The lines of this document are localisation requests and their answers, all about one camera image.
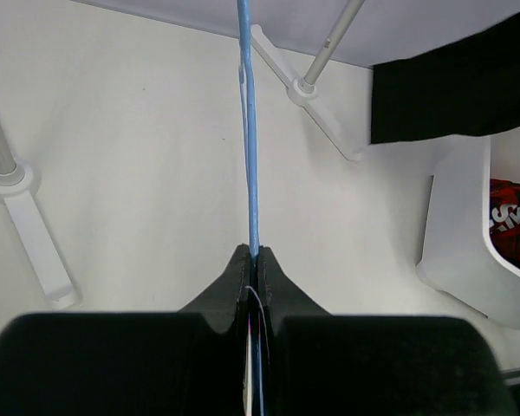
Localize silver white clothes rack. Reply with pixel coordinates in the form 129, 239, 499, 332
0, 0, 367, 309

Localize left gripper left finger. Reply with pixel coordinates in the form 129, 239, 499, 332
0, 244, 250, 415

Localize blue clothes hanger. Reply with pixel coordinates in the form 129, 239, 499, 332
237, 0, 268, 415

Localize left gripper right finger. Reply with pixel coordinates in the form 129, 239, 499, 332
257, 247, 517, 415

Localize white plastic basket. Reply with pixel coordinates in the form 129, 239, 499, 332
416, 128, 520, 329

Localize red black plaid shirt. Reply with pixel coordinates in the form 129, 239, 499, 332
489, 179, 520, 269

